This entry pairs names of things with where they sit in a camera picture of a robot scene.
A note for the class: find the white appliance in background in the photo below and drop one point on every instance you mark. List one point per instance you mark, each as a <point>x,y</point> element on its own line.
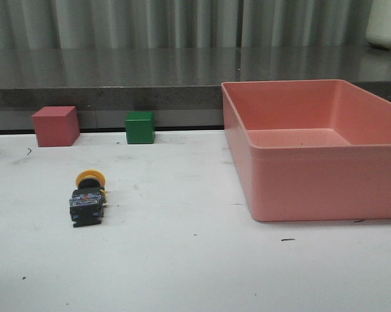
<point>378,31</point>

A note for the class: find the yellow push button switch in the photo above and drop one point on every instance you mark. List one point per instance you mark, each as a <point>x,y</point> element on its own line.
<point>88,200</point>

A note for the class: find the pink cube block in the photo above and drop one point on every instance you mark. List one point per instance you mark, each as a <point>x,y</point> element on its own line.
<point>56,126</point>

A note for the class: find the pink plastic bin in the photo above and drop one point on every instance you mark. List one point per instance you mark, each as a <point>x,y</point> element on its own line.
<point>310,149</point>

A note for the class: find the green cube block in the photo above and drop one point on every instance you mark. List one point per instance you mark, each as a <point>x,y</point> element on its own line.
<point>140,127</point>

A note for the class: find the grey stone counter ledge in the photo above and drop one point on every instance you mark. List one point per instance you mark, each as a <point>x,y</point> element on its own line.
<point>181,86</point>

